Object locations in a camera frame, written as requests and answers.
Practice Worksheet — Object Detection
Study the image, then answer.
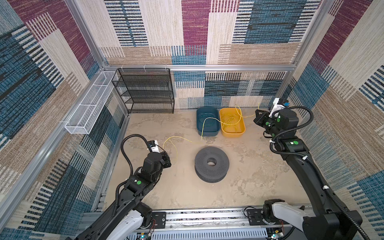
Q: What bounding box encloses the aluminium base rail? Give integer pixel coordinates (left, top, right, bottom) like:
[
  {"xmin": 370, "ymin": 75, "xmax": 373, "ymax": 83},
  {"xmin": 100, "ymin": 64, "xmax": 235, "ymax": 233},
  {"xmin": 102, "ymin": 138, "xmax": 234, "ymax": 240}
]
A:
[{"xmin": 76, "ymin": 204, "xmax": 331, "ymax": 240}]

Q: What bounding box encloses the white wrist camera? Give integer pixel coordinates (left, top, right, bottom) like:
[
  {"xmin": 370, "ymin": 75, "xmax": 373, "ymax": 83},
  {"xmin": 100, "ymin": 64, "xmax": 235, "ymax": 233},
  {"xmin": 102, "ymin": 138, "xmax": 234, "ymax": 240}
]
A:
[
  {"xmin": 148, "ymin": 140, "xmax": 160, "ymax": 153},
  {"xmin": 269, "ymin": 98, "xmax": 290, "ymax": 118}
]

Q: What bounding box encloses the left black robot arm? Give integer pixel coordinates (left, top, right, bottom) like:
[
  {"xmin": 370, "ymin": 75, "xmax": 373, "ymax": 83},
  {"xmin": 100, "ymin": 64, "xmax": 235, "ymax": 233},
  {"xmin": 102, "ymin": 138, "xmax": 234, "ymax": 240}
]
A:
[{"xmin": 75, "ymin": 134, "xmax": 172, "ymax": 240}]

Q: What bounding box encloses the yellow cable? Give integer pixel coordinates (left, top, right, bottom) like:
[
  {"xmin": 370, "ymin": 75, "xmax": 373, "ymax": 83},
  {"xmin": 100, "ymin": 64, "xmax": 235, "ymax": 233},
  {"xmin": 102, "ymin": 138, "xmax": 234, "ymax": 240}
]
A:
[{"xmin": 161, "ymin": 103, "xmax": 262, "ymax": 163}]

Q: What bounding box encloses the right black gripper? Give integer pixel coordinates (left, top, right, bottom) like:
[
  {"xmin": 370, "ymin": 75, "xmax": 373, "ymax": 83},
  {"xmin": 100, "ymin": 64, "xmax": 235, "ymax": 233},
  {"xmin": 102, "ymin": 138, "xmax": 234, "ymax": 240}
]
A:
[{"xmin": 254, "ymin": 108, "xmax": 282, "ymax": 140}]

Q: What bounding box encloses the dark grey spool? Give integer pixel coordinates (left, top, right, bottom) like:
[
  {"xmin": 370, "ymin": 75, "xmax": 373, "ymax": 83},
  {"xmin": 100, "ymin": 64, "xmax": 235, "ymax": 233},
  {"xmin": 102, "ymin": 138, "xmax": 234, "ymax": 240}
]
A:
[{"xmin": 195, "ymin": 147, "xmax": 230, "ymax": 183}]

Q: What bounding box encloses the yellow plastic bin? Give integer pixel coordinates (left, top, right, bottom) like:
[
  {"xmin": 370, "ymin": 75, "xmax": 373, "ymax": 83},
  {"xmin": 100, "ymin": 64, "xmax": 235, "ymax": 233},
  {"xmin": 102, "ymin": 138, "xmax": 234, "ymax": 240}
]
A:
[{"xmin": 219, "ymin": 107, "xmax": 246, "ymax": 138}]

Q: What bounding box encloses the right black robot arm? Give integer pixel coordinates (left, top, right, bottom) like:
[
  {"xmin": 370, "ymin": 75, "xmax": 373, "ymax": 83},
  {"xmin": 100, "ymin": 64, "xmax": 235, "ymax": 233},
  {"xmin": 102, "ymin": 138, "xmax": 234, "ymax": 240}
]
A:
[{"xmin": 254, "ymin": 107, "xmax": 369, "ymax": 240}]

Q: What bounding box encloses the white mesh wall basket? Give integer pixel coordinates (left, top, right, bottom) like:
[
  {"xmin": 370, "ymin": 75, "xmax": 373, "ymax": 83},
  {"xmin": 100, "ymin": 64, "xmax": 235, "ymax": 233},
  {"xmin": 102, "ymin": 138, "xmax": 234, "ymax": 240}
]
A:
[{"xmin": 65, "ymin": 71, "xmax": 115, "ymax": 135}]

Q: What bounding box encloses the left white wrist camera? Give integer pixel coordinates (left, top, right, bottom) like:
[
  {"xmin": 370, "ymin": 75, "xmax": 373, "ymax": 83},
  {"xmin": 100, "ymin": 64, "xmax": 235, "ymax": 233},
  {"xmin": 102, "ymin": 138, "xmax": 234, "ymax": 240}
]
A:
[{"xmin": 148, "ymin": 140, "xmax": 160, "ymax": 153}]

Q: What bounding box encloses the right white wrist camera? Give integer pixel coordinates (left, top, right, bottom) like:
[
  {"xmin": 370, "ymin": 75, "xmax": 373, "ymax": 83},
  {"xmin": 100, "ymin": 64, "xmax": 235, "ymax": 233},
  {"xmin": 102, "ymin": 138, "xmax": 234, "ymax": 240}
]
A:
[{"xmin": 269, "ymin": 98, "xmax": 290, "ymax": 118}]

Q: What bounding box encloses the black wire shelf rack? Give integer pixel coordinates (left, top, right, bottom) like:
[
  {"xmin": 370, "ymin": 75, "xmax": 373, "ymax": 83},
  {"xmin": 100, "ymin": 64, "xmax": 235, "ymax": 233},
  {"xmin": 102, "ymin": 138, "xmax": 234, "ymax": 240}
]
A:
[{"xmin": 112, "ymin": 68, "xmax": 175, "ymax": 114}]

